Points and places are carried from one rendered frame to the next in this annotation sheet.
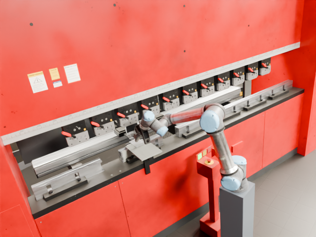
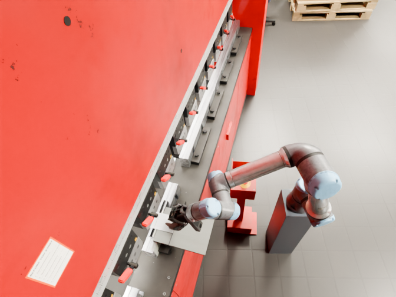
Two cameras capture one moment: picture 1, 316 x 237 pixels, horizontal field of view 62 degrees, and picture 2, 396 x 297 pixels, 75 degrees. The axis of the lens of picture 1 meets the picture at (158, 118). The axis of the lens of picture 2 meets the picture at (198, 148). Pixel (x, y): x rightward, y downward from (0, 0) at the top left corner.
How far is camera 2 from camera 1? 1.36 m
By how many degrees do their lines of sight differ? 40
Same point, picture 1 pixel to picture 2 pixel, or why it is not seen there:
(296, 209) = not seen: hidden behind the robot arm
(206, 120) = (327, 188)
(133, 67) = (138, 136)
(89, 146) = not seen: hidden behind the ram
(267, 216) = (269, 179)
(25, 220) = not seen: outside the picture
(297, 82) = (244, 20)
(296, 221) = (292, 172)
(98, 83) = (103, 218)
